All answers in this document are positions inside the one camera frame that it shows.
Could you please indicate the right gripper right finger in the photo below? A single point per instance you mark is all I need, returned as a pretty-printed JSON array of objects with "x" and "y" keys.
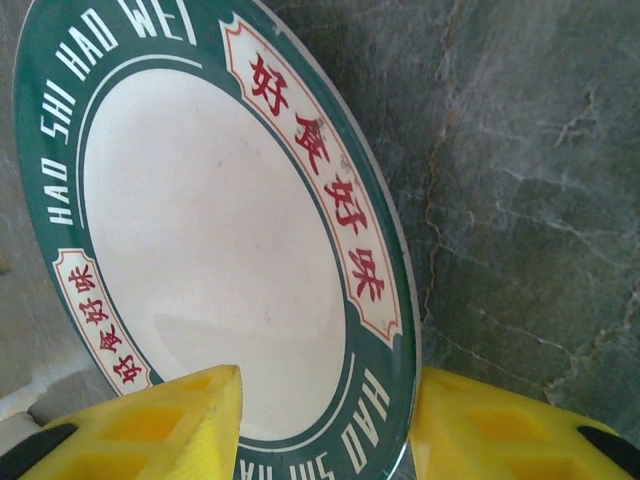
[{"x": 500, "y": 440}]

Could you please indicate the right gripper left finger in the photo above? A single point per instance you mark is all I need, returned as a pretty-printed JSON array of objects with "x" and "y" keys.
[{"x": 150, "y": 435}]

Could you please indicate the dark green lettered plate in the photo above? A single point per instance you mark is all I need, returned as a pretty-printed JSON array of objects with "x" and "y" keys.
[{"x": 200, "y": 225}]

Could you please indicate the aluminium front rail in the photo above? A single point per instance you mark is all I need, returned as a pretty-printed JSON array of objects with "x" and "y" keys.
[{"x": 20, "y": 395}]

